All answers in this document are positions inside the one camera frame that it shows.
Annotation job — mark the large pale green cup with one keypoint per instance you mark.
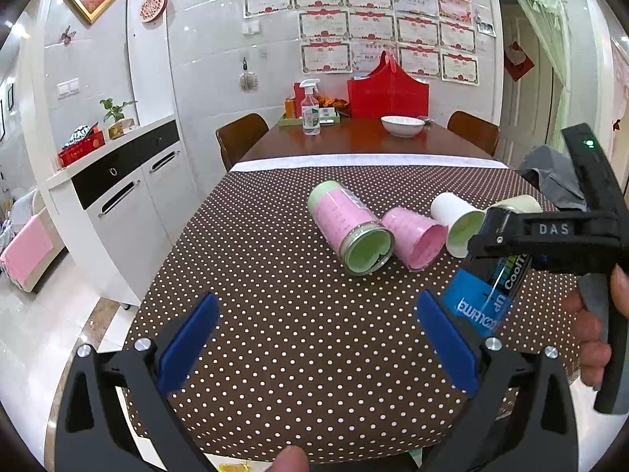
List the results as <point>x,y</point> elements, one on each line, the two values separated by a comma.
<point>519,204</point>

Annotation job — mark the pink green labelled cup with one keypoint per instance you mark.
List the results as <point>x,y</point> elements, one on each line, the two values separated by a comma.
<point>358,237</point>

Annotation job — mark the red gift bag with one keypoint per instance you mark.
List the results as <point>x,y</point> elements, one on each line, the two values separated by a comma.
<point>388,91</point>

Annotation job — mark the green tray with boxes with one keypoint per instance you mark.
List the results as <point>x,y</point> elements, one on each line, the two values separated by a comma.
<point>327,117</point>

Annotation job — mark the clear spray bottle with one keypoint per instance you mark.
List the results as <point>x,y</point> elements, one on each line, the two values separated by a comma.
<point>310,108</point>

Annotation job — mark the red box on sideboard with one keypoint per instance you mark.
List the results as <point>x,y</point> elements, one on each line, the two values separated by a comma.
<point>84,140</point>

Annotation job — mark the pink towel on sofa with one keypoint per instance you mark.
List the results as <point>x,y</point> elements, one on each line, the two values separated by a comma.
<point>29,247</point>

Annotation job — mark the red door decoration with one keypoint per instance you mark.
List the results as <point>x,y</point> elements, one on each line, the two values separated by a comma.
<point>516,62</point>

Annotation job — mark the brown polka dot tablecloth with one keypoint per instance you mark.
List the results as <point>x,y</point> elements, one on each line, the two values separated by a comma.
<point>305,353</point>

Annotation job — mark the red envelope box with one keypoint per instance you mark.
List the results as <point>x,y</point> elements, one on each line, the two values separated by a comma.
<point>299,95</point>

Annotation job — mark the dark blue cup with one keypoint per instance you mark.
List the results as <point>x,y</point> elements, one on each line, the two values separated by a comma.
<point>483,290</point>

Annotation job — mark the white paper cup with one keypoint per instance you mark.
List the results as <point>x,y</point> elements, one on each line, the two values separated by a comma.
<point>461,219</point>

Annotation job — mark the right hand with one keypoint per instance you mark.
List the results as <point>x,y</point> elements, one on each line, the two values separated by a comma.
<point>587,329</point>

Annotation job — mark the left hand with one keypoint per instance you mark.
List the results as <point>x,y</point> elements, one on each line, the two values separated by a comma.
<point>290,459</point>

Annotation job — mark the left brown chair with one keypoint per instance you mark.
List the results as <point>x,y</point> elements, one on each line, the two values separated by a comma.
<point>238,137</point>

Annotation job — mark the right brown chair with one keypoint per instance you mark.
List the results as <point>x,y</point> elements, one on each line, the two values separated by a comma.
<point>478,132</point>

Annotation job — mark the white sideboard cabinet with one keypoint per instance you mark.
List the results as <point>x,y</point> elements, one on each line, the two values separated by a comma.
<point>121,209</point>

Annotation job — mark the round red wall ornament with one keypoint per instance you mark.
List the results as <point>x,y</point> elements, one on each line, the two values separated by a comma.
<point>151,10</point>

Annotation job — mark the brown chair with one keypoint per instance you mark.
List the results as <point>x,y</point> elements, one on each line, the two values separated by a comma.
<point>238,137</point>
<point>478,132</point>

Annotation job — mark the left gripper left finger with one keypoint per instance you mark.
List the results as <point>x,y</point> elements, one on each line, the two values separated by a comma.
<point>92,432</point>

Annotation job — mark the white bowl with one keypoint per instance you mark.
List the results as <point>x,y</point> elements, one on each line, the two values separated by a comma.
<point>402,126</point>

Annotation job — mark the small potted plant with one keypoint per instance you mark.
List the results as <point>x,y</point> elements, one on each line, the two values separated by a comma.
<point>114,112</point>

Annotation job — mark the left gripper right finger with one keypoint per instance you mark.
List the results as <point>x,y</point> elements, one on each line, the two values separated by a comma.
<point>519,415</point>

